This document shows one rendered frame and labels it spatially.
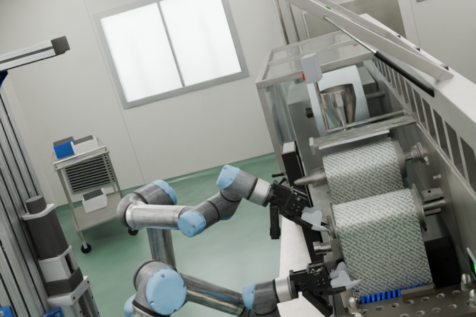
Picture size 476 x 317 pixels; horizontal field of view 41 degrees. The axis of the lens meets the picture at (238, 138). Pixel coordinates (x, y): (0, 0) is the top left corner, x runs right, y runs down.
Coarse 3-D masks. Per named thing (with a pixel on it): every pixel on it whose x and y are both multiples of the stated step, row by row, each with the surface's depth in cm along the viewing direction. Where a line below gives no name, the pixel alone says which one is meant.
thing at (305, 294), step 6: (306, 294) 195; (312, 294) 195; (312, 300) 195; (318, 300) 195; (324, 300) 199; (318, 306) 195; (324, 306) 195; (330, 306) 197; (324, 312) 196; (330, 312) 195
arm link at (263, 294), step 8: (272, 280) 198; (248, 288) 198; (256, 288) 197; (264, 288) 196; (272, 288) 195; (248, 296) 196; (256, 296) 196; (264, 296) 195; (272, 296) 195; (248, 304) 196; (256, 304) 196; (264, 304) 196; (272, 304) 197; (256, 312) 198; (264, 312) 196
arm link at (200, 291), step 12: (192, 288) 199; (204, 288) 201; (216, 288) 204; (192, 300) 200; (204, 300) 201; (216, 300) 203; (228, 300) 205; (240, 300) 207; (228, 312) 206; (240, 312) 207
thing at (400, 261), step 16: (384, 240) 191; (400, 240) 190; (416, 240) 190; (352, 256) 193; (368, 256) 193; (384, 256) 192; (400, 256) 192; (416, 256) 191; (352, 272) 194; (368, 272) 194; (384, 272) 193; (400, 272) 193; (416, 272) 192; (368, 288) 195; (384, 288) 195; (400, 288) 194
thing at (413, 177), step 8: (408, 168) 284; (408, 176) 294; (416, 176) 256; (416, 184) 264; (432, 216) 237; (440, 216) 213; (432, 224) 244; (440, 224) 219; (432, 232) 251; (440, 232) 225; (448, 232) 202; (456, 248) 194; (456, 256) 198; (464, 264) 192; (464, 272) 193; (472, 280) 193
